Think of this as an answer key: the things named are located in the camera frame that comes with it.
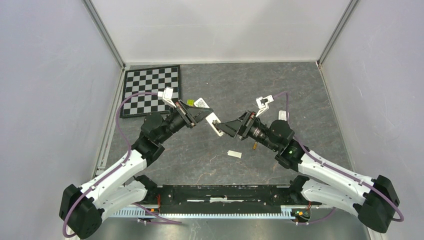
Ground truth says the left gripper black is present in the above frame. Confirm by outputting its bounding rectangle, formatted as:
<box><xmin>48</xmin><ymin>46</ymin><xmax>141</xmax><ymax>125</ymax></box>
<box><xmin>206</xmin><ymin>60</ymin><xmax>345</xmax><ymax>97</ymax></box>
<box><xmin>157</xmin><ymin>99</ymin><xmax>213</xmax><ymax>143</ymax></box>

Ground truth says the white cable duct comb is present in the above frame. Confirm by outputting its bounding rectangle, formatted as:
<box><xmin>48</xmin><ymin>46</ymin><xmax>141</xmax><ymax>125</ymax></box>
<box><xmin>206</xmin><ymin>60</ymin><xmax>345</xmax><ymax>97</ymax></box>
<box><xmin>110</xmin><ymin>206</ymin><xmax>295</xmax><ymax>220</ymax></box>

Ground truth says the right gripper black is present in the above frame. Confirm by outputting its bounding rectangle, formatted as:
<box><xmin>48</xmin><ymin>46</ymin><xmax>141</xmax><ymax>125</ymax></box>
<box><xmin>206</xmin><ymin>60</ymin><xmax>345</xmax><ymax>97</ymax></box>
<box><xmin>215</xmin><ymin>110</ymin><xmax>279</xmax><ymax>152</ymax></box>

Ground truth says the green yellow orange brick stack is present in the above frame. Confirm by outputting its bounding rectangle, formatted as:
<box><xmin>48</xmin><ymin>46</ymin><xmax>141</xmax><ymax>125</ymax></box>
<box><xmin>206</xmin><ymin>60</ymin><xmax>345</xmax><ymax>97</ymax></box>
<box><xmin>186</xmin><ymin>99</ymin><xmax>195</xmax><ymax>106</ymax></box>

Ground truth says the white remote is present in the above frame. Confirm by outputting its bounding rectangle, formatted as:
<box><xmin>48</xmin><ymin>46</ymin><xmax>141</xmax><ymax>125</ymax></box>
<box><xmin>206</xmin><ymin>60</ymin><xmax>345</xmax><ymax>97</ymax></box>
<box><xmin>194</xmin><ymin>97</ymin><xmax>225</xmax><ymax>137</ymax></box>

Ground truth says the black white chessboard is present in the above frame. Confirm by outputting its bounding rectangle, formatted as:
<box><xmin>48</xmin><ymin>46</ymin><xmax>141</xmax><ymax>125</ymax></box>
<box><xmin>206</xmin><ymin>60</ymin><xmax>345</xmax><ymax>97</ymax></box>
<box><xmin>119</xmin><ymin>65</ymin><xmax>182</xmax><ymax>119</ymax></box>

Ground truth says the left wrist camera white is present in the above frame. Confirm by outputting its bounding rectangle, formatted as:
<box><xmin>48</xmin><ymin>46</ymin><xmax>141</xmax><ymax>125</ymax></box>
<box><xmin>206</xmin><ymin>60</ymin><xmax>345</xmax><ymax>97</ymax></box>
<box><xmin>157</xmin><ymin>87</ymin><xmax>176</xmax><ymax>108</ymax></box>

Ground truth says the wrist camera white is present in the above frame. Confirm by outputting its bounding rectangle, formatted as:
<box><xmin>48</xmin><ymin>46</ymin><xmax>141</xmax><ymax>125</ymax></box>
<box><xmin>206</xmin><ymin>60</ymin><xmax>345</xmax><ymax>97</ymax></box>
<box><xmin>255</xmin><ymin>95</ymin><xmax>274</xmax><ymax>118</ymax></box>
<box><xmin>157</xmin><ymin>87</ymin><xmax>176</xmax><ymax>108</ymax></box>

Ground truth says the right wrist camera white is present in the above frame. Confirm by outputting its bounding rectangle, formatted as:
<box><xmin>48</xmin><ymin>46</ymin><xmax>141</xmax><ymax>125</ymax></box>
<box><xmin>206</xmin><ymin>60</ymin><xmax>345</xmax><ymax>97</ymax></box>
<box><xmin>255</xmin><ymin>95</ymin><xmax>274</xmax><ymax>118</ymax></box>

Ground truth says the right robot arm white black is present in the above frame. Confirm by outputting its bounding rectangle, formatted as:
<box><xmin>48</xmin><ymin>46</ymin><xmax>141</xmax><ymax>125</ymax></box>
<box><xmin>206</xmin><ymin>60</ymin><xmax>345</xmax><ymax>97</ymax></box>
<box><xmin>212</xmin><ymin>111</ymin><xmax>403</xmax><ymax>234</ymax></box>

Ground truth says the white remote control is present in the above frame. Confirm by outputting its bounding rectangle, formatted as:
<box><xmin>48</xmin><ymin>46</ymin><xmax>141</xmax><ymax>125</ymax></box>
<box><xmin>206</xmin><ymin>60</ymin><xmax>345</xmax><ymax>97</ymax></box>
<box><xmin>278</xmin><ymin>110</ymin><xmax>289</xmax><ymax>122</ymax></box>

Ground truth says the dark AAA battery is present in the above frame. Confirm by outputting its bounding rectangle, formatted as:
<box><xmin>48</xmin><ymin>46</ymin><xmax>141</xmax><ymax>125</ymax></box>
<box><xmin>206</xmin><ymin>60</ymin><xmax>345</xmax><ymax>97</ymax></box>
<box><xmin>212</xmin><ymin>121</ymin><xmax>220</xmax><ymax>130</ymax></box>

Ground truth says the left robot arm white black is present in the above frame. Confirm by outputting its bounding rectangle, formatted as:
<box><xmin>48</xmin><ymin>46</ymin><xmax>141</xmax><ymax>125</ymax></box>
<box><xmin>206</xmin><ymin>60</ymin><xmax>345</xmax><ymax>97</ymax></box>
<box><xmin>59</xmin><ymin>101</ymin><xmax>214</xmax><ymax>240</ymax></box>

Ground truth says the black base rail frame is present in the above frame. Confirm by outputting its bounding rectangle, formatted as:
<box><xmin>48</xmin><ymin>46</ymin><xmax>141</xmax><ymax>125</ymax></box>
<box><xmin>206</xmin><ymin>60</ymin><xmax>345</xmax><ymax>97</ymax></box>
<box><xmin>132</xmin><ymin>175</ymin><xmax>312</xmax><ymax>215</ymax></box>

